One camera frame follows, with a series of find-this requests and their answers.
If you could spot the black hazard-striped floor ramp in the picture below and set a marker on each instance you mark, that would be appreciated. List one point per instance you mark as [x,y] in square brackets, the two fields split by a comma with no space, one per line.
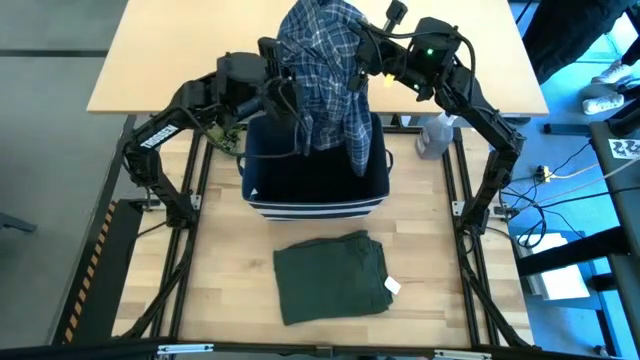
[107,280]

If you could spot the yellow power plug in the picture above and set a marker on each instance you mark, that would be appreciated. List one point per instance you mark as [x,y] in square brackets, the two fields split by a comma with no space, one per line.
[546,173]

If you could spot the small green potted plant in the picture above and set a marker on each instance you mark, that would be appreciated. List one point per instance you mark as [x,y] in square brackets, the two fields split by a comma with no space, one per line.
[220,135]

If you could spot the navy white striped bin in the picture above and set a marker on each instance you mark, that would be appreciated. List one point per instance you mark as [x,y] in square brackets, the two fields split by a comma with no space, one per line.
[310,170]

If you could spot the clear spray bottle blue nozzle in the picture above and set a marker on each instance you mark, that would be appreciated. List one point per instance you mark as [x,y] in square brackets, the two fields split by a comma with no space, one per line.
[432,140]

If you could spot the light wooden desk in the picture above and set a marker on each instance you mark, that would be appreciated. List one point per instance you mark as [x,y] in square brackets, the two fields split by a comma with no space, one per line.
[175,50]

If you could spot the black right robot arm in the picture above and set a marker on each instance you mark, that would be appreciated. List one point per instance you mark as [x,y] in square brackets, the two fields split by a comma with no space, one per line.
[492,130]

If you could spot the white marker tag label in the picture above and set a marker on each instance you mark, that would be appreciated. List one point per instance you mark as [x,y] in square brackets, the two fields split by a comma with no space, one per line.
[625,148]

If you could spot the blue plaid shirt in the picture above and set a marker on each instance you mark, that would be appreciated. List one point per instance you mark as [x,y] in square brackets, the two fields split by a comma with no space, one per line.
[325,75]

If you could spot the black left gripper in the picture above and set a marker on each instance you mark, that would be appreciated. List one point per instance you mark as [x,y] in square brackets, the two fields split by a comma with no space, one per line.
[245,85]

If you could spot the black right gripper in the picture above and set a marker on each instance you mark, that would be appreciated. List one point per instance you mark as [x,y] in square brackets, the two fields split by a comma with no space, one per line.
[430,50]

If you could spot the grey chair leg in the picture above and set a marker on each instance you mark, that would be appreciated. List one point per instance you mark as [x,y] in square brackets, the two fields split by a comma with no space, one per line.
[17,223]

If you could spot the dark green button shirt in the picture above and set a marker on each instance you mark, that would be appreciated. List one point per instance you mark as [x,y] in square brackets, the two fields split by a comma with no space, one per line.
[330,280]

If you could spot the silver metal bracket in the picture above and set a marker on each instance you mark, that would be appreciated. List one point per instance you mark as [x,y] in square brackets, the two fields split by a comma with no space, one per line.
[185,348]
[462,355]

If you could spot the black equipment cart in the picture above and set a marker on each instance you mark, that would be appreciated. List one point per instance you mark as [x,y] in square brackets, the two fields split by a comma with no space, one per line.
[627,280]

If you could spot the white box on floor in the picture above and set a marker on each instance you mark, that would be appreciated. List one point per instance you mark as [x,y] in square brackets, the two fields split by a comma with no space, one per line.
[560,280]

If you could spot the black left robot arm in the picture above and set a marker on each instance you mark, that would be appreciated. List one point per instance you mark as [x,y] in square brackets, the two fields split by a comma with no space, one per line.
[160,135]

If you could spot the black metal table frame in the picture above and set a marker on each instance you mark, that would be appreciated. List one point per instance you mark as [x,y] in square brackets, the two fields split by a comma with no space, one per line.
[275,347]

